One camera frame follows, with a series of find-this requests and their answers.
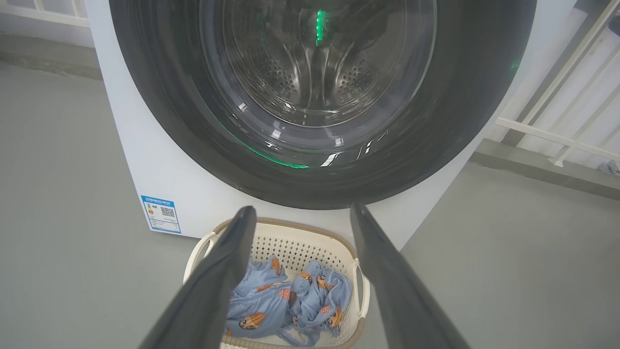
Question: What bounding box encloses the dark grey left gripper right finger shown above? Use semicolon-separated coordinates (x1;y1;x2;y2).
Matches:
350;203;471;349

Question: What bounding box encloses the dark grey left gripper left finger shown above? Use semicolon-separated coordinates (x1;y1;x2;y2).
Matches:
138;206;258;349

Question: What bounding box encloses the blue cartoon print garment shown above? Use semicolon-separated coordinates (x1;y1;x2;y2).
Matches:
279;260;353;347
225;255;294;338

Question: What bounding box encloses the black round glass washer door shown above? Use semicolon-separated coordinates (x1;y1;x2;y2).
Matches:
108;0;537;210

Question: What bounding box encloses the cream perforated laundry basket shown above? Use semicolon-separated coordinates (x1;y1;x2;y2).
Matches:
183;218;371;349

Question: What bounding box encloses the white front-load washing machine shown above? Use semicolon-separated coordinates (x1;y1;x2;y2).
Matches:
85;0;579;253

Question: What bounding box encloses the blue energy label sticker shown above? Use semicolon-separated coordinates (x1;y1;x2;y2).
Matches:
140;195;182;234

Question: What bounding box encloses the grey concrete floor curb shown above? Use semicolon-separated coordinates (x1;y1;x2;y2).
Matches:
0;32;103;80
471;138;620;202

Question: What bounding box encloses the steel perforated washer drum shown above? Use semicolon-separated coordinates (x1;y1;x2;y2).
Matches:
220;0;412;127

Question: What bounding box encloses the white metal railing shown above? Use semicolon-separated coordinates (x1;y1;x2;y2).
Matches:
495;0;620;168
0;0;90;28

